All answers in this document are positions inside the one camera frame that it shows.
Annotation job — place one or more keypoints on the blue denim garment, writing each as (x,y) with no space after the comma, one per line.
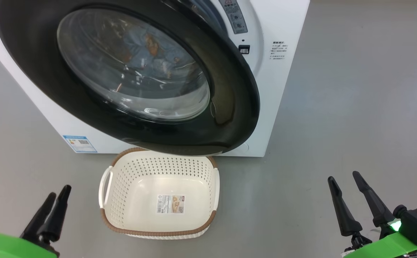
(140,46)

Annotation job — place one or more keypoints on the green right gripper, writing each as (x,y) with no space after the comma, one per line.
(387,247)

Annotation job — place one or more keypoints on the blue energy label sticker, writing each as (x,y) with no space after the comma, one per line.
(80,144)

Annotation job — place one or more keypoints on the white perforated laundry basket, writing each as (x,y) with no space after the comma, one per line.
(122,200)

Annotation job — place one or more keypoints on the white front-load washing machine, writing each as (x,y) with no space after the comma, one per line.
(276,107)

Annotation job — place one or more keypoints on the black round glass washer door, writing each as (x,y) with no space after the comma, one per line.
(33,71)

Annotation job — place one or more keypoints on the black printed text sticker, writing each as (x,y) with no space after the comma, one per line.
(278,50)

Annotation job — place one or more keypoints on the basket product label sticker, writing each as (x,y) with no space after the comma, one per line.
(170,204)

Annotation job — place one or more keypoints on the grey warning icon label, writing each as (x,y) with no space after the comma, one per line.
(234,16)

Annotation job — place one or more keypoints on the grey rubber door gasket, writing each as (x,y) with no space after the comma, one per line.
(212,14)

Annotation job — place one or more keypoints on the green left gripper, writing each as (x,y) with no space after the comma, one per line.
(8,247)

